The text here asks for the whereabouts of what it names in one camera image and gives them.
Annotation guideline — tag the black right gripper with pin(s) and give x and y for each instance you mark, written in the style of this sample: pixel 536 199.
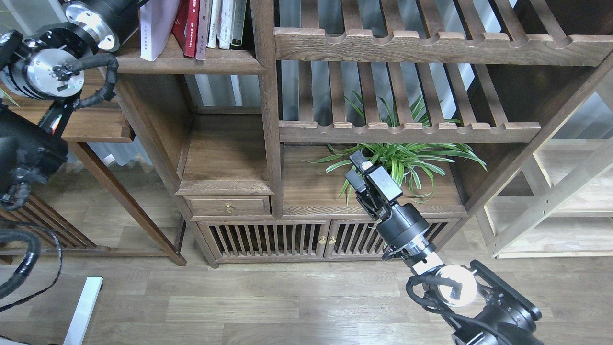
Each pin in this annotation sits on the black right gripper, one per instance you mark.
pixel 401 226

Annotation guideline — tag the red book with photos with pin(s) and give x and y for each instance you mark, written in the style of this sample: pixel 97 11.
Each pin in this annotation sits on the red book with photos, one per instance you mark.
pixel 185 26

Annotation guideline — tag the maroon book white characters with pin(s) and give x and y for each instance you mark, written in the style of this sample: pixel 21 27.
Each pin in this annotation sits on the maroon book white characters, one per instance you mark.
pixel 204 16

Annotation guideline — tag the white lavender book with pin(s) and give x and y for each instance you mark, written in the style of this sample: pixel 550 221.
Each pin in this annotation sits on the white lavender book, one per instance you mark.
pixel 156 19

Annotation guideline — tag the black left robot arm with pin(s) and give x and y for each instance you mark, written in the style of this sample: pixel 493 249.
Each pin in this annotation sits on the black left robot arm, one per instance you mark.
pixel 70 64

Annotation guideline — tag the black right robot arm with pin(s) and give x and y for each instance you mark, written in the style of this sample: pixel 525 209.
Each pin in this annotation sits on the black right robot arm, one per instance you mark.
pixel 480 306

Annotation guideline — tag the light wooden shelf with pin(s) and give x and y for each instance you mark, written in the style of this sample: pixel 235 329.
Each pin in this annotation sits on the light wooden shelf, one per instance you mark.
pixel 568 214

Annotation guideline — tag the green spider plant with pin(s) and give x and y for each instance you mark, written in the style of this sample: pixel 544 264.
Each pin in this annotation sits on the green spider plant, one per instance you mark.
pixel 403 160

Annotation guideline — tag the dark wooden bookshelf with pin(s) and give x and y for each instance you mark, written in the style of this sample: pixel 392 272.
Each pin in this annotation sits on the dark wooden bookshelf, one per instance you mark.
pixel 241 127

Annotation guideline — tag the dark green upright book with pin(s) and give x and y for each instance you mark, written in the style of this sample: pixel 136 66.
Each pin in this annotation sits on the dark green upright book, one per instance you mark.
pixel 238 24

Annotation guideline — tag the white upright book middle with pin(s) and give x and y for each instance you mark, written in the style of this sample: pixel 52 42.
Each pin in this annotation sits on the white upright book middle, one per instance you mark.
pixel 224 33

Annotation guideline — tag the white upright book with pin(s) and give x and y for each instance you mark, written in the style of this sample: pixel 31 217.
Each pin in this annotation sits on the white upright book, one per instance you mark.
pixel 215 11
pixel 224 33

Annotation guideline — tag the dark slatted wooden rack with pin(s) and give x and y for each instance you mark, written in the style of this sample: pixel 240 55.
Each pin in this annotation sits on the dark slatted wooden rack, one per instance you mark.
pixel 37 215

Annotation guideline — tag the white metal bar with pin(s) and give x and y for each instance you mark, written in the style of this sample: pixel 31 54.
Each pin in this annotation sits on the white metal bar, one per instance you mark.
pixel 84 310

